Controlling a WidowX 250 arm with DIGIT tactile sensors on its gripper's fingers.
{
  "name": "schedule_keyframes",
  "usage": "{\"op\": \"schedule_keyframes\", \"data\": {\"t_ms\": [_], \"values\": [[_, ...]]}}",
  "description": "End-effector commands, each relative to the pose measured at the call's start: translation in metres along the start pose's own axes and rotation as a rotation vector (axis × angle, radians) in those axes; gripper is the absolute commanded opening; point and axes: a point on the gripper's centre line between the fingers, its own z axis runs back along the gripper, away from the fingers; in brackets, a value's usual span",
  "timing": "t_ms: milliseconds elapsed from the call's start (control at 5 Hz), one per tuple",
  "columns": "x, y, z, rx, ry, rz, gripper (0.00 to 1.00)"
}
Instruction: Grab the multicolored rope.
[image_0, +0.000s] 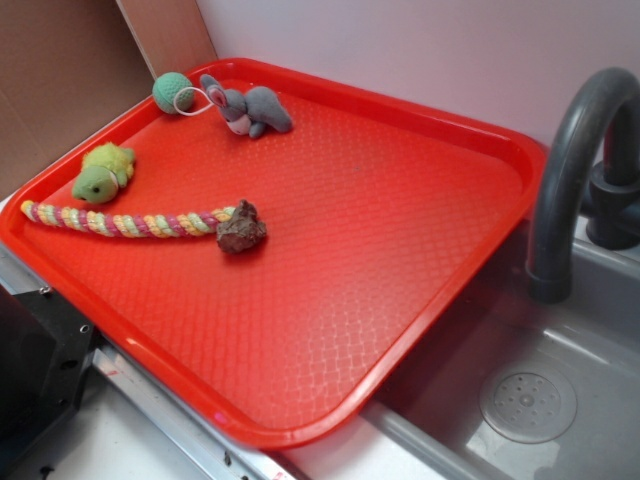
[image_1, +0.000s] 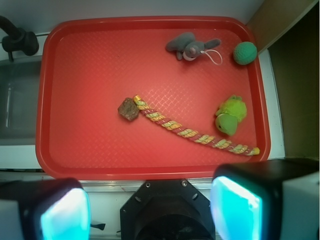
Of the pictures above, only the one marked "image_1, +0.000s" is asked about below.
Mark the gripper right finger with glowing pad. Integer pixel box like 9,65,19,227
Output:
210,159,320,240

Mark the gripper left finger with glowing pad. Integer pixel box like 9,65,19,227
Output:
0,178,91,240

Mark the multicolored twisted rope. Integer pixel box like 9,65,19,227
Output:
132,94,261,157

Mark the green plush frog toy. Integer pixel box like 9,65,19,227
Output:
215,95,248,136

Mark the red plastic tray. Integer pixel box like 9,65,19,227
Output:
35,16,271,180

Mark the metal sink basin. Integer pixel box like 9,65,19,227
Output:
0,56,42,146

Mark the green textured ball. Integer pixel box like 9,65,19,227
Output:
233,41,258,66

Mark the grey plush mouse toy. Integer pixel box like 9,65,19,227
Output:
165,32,223,66

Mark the black octagonal mount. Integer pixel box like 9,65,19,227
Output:
119,179,216,240

